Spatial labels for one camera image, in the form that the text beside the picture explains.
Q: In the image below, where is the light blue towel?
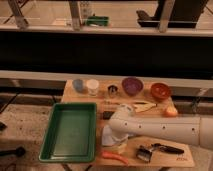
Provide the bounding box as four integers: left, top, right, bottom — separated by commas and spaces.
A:
101, 125, 115, 146

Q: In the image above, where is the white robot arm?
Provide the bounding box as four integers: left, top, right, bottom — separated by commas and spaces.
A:
108, 104, 213, 151

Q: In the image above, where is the small metal cup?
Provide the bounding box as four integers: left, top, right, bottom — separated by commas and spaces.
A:
108, 85, 118, 97

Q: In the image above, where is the white plastic cup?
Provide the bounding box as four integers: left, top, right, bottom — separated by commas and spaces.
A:
86, 79, 99, 96

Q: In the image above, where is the blue plastic cup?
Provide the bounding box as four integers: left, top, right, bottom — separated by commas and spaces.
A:
72, 79, 84, 93

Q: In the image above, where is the orange carrot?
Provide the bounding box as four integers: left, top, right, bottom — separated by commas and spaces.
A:
102, 151, 128, 165

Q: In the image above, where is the yellow banana toy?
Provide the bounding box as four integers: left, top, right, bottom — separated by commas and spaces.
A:
134, 102, 156, 112

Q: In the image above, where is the wooden stick utensil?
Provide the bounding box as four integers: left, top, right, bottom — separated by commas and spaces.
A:
103, 101, 124, 106

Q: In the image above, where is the green plastic tray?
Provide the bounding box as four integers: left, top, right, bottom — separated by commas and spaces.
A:
39, 102, 97, 163

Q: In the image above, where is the wooden table board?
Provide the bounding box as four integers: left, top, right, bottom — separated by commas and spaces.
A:
61, 79, 194, 167

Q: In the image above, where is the orange round fruit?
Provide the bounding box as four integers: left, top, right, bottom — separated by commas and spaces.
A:
164, 106, 178, 117

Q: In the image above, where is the purple bowl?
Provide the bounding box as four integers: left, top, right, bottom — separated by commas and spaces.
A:
122, 77, 144, 96

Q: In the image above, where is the red bowl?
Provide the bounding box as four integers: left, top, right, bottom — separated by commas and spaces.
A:
150, 83, 171, 101

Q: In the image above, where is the green box on shelf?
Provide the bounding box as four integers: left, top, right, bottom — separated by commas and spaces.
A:
86, 15, 109, 26

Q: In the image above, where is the metal black-handled tool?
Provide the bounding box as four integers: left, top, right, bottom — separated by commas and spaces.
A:
136, 143, 184, 163

